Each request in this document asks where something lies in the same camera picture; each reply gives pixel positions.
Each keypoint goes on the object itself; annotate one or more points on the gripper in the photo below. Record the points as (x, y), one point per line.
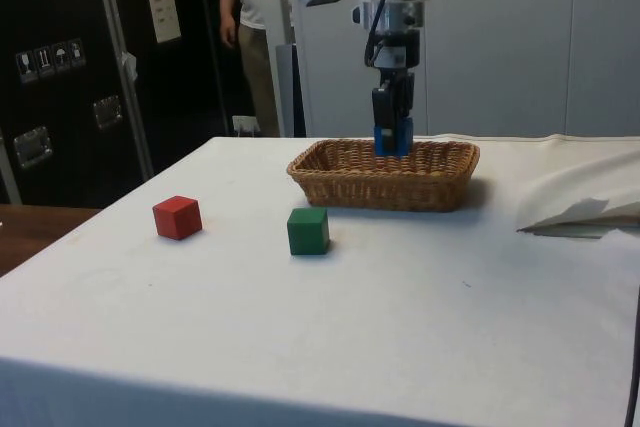
(407, 49)

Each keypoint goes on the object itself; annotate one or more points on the blue cube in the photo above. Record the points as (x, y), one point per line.
(379, 141)

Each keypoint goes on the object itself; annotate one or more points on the wicker basket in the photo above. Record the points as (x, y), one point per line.
(380, 192)

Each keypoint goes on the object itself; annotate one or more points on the green cube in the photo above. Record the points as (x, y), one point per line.
(306, 234)

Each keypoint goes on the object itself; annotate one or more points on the red cube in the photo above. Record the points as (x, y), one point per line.
(175, 219)

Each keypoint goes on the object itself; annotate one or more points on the pale lockers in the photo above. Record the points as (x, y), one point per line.
(525, 47)

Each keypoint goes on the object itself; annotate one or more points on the black cabinet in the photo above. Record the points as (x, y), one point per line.
(65, 97)

